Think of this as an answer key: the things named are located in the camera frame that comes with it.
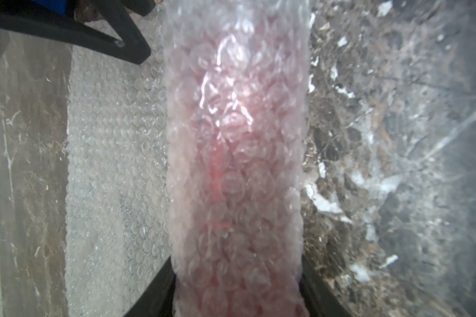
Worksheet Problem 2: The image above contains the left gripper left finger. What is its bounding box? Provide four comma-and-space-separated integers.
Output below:
124, 257, 176, 317

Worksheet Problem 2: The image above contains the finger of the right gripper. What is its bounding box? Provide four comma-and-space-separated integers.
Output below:
0, 1, 152, 65

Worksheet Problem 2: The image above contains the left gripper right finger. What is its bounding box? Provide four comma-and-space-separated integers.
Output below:
300, 256, 352, 317

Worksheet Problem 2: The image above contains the bubble wrap sheet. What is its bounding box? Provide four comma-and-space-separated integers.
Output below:
65, 1, 310, 316

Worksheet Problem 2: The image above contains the blue tape dispenser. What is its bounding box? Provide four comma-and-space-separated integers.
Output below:
33, 0, 71, 15

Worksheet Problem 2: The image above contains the pink wine bottle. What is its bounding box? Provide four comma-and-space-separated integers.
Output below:
167, 18, 308, 316

